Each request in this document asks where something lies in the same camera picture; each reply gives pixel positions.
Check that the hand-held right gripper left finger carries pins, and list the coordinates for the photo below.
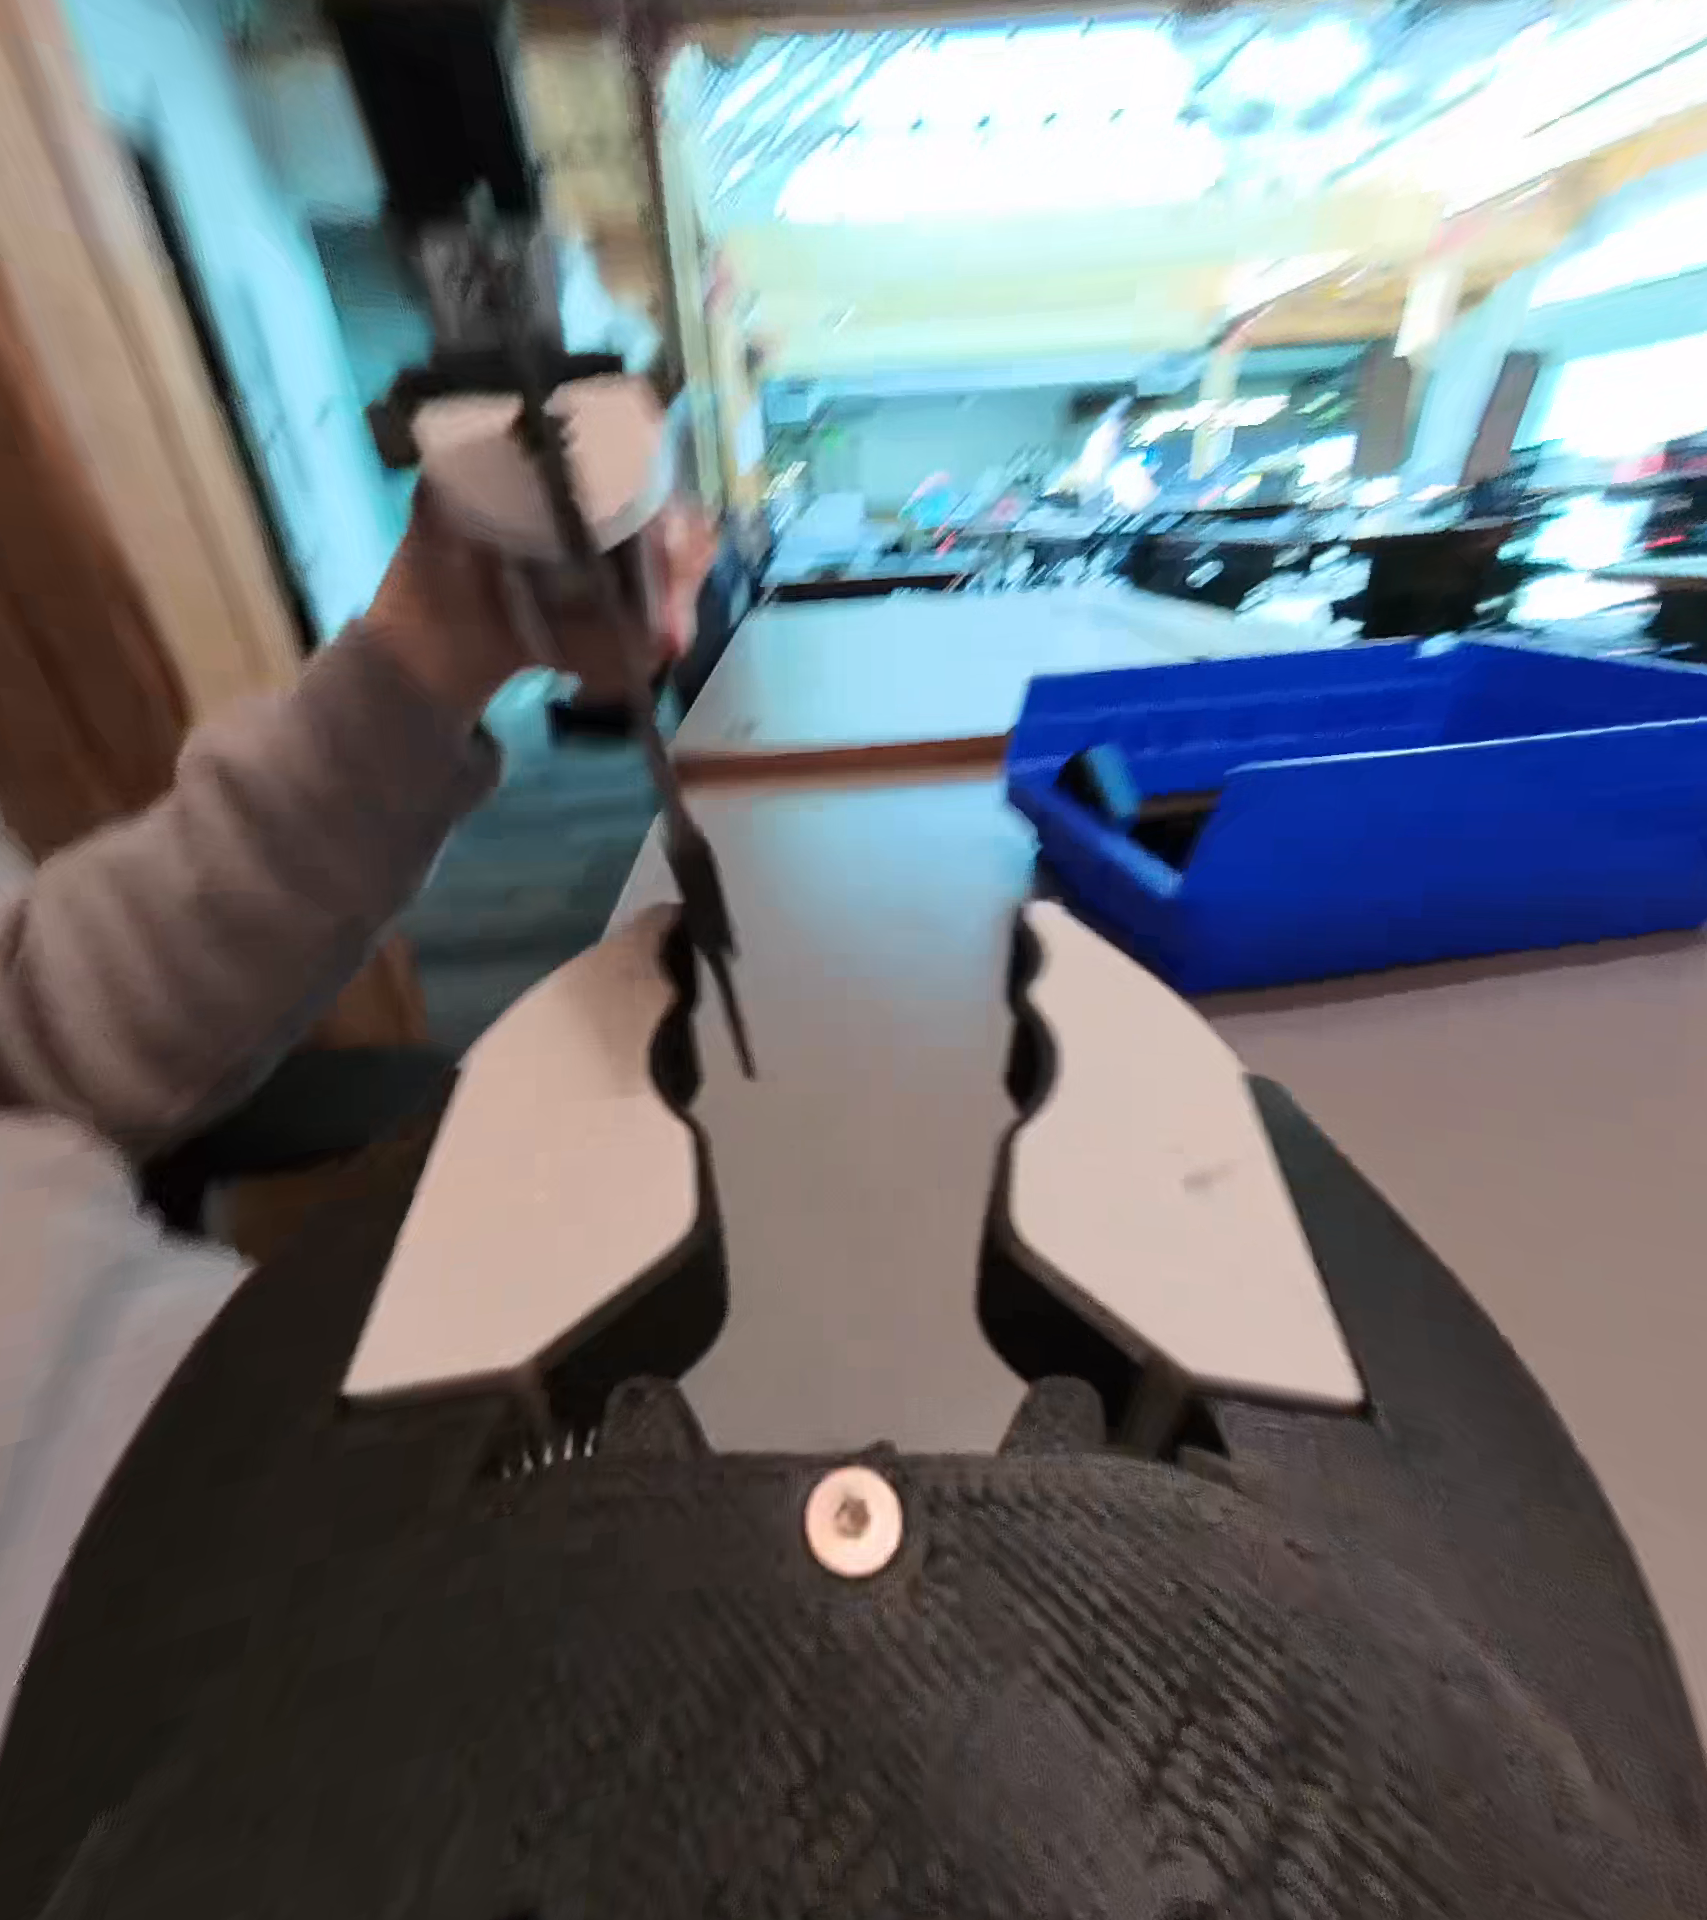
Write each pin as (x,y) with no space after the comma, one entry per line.
(537,1171)

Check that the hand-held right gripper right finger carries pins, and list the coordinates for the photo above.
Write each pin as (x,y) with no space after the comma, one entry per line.
(1183,1200)

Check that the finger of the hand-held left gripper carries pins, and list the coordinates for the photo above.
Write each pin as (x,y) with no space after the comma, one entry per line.
(619,451)
(485,481)

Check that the blue plastic bin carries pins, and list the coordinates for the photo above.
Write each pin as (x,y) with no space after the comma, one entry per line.
(1467,885)

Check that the person's left forearm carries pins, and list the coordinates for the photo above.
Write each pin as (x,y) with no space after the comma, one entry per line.
(192,901)

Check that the person's left hand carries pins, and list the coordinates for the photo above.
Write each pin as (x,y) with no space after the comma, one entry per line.
(461,600)

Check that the adjacent grey table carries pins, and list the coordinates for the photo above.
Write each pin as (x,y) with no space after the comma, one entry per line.
(943,661)

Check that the blue black foam pad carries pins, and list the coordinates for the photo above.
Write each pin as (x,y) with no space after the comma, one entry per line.
(1099,781)

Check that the wooden column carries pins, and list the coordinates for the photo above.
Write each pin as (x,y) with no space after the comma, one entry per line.
(12,451)

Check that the person's grey sweatshirt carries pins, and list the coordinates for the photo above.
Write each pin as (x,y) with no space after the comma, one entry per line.
(12,1425)

